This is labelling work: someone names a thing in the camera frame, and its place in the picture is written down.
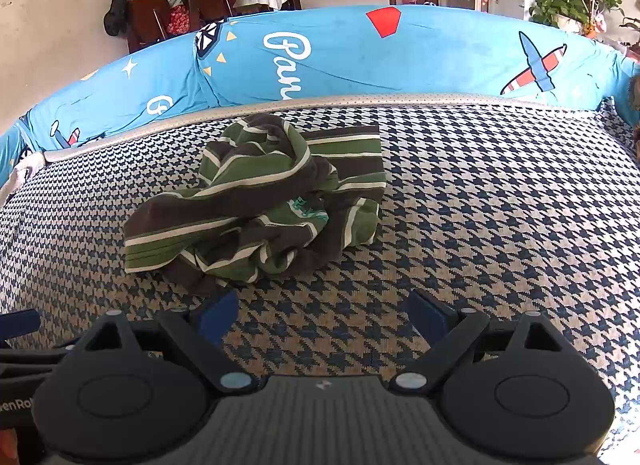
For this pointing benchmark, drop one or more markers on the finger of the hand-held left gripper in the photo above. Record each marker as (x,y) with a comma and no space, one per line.
(20,324)
(30,362)

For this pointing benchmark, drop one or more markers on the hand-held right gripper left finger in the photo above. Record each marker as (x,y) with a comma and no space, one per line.
(216,315)

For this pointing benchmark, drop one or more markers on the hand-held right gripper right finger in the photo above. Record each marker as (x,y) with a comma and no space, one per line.
(430,312)

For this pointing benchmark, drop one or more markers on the green brown striped t-shirt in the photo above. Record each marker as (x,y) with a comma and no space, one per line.
(260,195)

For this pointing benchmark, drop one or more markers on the houndstooth sofa mat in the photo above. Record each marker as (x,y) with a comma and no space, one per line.
(500,245)

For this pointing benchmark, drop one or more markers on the blue printed sofa cover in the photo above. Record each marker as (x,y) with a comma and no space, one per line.
(400,60)

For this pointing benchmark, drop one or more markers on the red floral cloth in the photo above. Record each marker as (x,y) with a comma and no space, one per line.
(178,21)

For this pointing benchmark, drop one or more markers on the brown patterned cloth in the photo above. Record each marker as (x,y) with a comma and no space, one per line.
(636,95)

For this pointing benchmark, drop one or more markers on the slender leafy potted plant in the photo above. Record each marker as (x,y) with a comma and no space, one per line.
(631,25)

